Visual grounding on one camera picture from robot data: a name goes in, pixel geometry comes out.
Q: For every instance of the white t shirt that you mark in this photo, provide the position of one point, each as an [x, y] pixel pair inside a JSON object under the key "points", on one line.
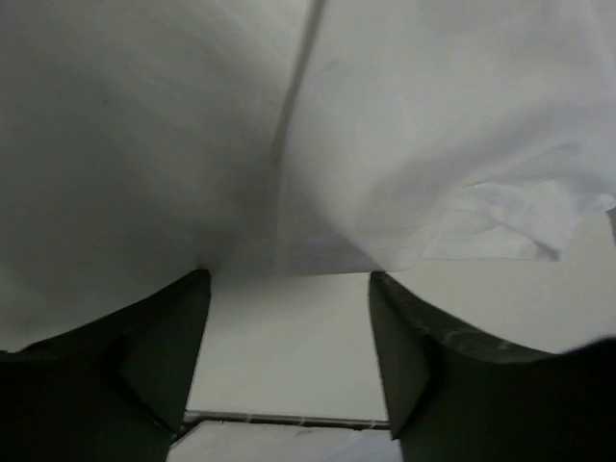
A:
{"points": [[141, 140]]}

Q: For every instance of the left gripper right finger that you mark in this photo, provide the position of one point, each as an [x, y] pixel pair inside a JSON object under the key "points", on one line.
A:
{"points": [[454, 392]]}

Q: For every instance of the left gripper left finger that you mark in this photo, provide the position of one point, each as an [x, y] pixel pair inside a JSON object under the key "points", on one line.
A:
{"points": [[115, 389]]}

